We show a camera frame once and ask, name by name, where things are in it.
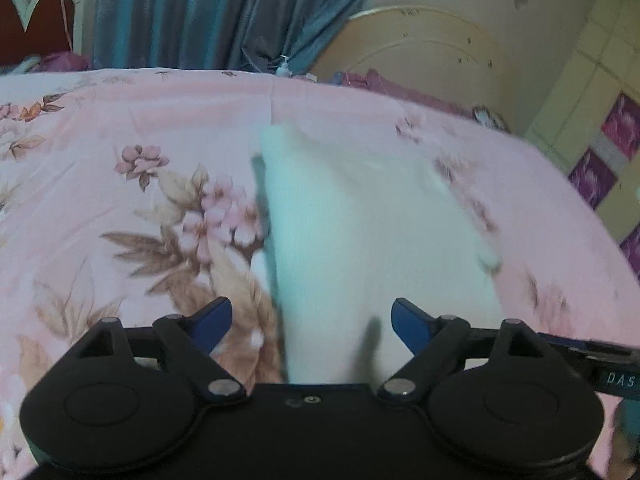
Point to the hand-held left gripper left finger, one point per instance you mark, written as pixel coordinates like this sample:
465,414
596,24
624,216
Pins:
212,322

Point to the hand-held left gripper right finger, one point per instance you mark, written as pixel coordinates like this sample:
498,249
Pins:
411,324

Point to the magenta cloth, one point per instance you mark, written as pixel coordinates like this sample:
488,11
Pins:
65,62

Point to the blue-grey curtain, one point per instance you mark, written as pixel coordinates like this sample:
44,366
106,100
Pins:
230,15

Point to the red headboard with cream trim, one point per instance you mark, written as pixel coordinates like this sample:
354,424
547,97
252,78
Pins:
30,25

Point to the cream arched bed board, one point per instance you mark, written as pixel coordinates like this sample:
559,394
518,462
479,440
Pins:
420,45

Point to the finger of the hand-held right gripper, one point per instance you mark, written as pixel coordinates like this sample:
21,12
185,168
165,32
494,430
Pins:
575,344

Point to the pink floral bedsheet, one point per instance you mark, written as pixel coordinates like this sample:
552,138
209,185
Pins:
125,200

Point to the small white garment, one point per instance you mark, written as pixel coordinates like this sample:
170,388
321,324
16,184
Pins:
370,240

